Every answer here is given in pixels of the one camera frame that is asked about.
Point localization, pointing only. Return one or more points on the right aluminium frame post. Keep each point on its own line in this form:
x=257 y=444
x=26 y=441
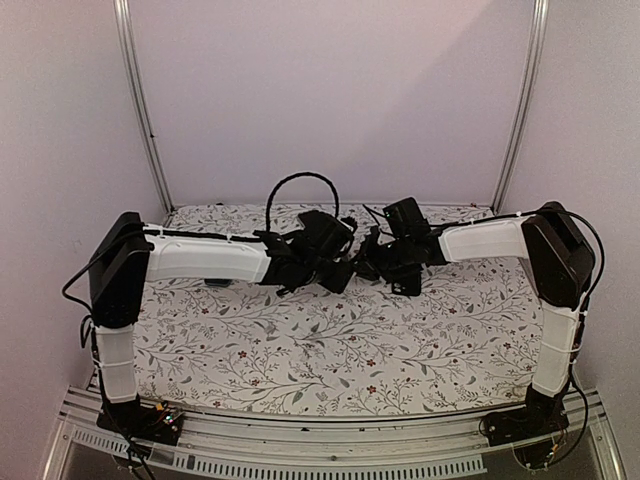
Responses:
x=533 y=57

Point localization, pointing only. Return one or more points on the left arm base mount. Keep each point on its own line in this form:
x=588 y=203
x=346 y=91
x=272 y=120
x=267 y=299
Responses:
x=160 y=423

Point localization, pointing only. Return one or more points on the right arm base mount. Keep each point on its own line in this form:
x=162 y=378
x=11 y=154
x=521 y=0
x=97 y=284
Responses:
x=504 y=427

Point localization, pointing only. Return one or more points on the black phone case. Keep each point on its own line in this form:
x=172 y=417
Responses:
x=408 y=286

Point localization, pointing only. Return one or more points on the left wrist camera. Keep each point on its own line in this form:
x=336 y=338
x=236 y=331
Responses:
x=350 y=222

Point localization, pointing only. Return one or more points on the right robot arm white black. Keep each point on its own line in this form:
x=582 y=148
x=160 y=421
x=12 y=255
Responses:
x=562 y=250

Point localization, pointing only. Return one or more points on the dark teal phone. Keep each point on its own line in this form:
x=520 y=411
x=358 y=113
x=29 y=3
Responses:
x=218 y=283

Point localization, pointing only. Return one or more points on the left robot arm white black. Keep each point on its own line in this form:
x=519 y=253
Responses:
x=134 y=253

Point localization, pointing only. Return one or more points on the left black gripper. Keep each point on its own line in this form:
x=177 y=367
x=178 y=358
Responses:
x=339 y=282

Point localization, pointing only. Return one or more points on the left aluminium frame post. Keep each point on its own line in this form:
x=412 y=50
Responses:
x=133 y=72

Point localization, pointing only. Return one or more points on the aluminium frame post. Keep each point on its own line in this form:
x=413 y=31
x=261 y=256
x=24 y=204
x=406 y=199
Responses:
x=133 y=72
x=533 y=57

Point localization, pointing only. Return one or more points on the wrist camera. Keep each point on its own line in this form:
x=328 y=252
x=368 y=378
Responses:
x=376 y=216
x=350 y=222

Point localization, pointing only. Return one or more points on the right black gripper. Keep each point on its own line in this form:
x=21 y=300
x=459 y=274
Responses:
x=366 y=267

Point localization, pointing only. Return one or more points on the floral patterned table mat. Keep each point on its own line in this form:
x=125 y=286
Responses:
x=471 y=339

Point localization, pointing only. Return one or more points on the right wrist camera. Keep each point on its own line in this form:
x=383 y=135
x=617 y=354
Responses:
x=376 y=216

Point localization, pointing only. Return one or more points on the front aluminium rail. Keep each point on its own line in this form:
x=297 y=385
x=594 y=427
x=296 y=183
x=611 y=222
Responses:
x=227 y=444

